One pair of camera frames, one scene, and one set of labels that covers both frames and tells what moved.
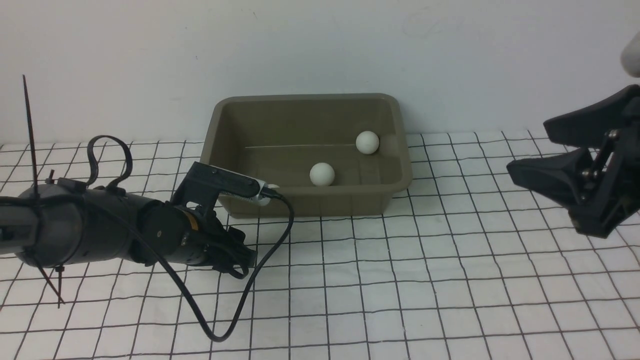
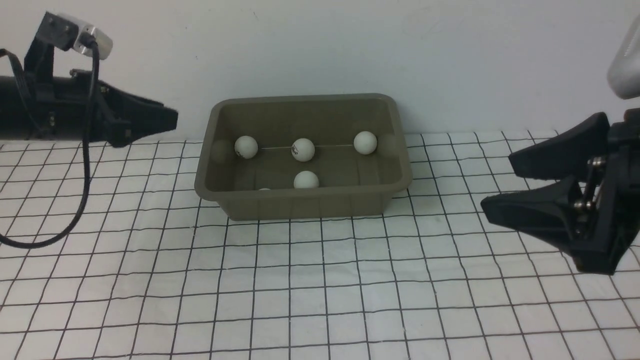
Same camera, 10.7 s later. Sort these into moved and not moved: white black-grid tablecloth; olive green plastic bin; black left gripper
Moved: black left gripper
Not moved: olive green plastic bin; white black-grid tablecloth
